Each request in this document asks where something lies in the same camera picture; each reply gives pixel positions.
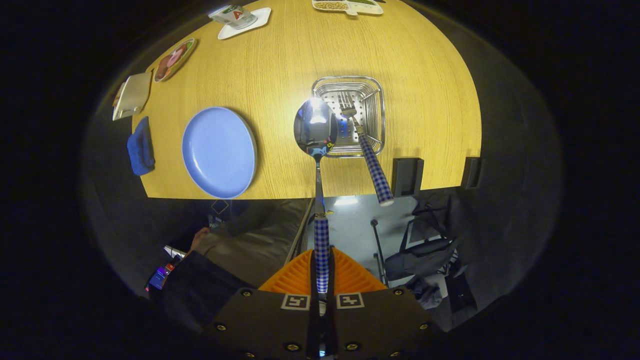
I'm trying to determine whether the metal wire cutlery basket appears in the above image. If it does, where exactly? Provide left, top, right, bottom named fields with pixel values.
left=311, top=75, right=386, bottom=158

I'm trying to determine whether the white toaster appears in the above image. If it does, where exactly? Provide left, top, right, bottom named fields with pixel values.
left=112, top=71, right=153, bottom=122

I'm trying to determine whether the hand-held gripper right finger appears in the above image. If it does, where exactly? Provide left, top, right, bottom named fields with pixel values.
left=321, top=246, right=441, bottom=360

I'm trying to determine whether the phone with lit screen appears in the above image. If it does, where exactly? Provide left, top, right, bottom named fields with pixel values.
left=146, top=265, right=173, bottom=292

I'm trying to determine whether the person's dark shirt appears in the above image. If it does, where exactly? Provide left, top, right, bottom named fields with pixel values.
left=160, top=250, right=256, bottom=331

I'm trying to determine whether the spoon with blue checkered handle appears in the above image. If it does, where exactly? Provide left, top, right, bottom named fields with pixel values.
left=293, top=97, right=339, bottom=316

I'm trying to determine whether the black case with yellow outline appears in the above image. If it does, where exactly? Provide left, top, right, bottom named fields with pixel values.
left=207, top=199, right=233, bottom=226

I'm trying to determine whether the black table clamp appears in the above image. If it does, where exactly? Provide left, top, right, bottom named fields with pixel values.
left=461, top=156, right=484, bottom=190
left=391, top=157, right=425, bottom=198

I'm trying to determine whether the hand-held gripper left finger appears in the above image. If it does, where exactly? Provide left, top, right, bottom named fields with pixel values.
left=205, top=247, right=322, bottom=360

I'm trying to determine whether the blue folded cloth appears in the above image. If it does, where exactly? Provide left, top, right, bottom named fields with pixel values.
left=126, top=116, right=156, bottom=177

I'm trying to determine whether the blue round plate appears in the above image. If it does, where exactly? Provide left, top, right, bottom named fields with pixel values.
left=181, top=106, right=258, bottom=200

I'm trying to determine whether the white divided snack tray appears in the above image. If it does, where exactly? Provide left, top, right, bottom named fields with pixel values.
left=312, top=0, right=385, bottom=17

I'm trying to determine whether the grey oval food plate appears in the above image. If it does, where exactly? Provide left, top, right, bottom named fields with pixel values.
left=153, top=37, right=198, bottom=83

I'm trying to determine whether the fork with blue checkered handle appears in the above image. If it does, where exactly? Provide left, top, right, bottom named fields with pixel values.
left=338, top=91, right=395, bottom=207

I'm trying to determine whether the white square coaster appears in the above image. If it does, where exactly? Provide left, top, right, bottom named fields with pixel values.
left=217, top=7, right=272, bottom=41

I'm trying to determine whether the white bottle with green label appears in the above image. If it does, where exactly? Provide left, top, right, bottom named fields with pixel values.
left=208, top=5, right=258, bottom=30

